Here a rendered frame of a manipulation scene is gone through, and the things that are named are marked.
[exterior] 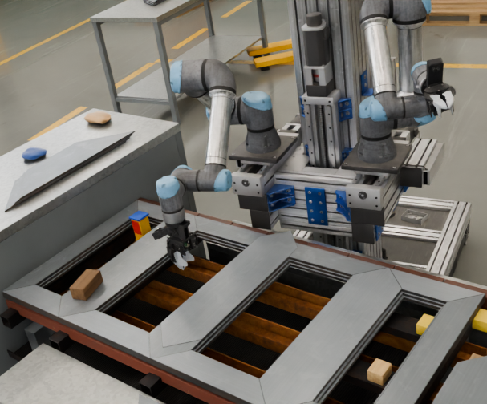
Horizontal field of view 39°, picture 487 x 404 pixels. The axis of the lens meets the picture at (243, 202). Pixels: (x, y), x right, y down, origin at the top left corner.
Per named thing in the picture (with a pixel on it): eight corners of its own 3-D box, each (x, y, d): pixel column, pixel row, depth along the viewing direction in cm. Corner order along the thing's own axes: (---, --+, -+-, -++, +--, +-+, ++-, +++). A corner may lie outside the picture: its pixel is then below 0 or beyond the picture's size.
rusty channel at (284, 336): (452, 420, 199) (452, 407, 197) (74, 274, 294) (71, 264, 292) (463, 401, 204) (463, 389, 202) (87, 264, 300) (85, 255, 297)
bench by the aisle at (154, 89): (178, 126, 600) (155, 13, 552) (115, 120, 633) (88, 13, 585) (270, 56, 731) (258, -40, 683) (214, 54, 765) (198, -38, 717)
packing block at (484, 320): (487, 333, 214) (488, 323, 212) (472, 328, 216) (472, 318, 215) (494, 321, 218) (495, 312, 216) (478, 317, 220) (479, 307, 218)
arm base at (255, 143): (254, 136, 302) (251, 115, 297) (286, 139, 296) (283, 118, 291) (239, 151, 291) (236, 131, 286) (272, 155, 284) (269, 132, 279)
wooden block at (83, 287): (86, 300, 247) (83, 289, 245) (72, 299, 249) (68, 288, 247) (103, 280, 256) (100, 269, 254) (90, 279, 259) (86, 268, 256)
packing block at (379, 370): (383, 385, 201) (382, 376, 199) (367, 380, 204) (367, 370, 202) (391, 373, 205) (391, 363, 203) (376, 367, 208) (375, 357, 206)
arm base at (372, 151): (364, 144, 280) (363, 122, 275) (401, 147, 273) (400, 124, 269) (352, 161, 269) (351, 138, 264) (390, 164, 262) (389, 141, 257)
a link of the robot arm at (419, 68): (433, 82, 234) (432, 58, 230) (440, 93, 225) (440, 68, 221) (409, 85, 235) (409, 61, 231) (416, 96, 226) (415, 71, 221)
